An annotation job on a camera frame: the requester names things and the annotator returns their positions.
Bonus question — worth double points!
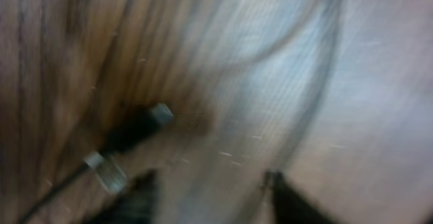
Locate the thin black USB cable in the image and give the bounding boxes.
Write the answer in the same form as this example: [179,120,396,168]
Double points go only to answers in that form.
[16,151,129,224]

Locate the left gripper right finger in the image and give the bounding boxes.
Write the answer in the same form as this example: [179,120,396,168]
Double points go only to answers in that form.
[265,171,337,224]

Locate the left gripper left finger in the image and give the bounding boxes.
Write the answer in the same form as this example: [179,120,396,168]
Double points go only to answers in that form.
[84,169,159,224]

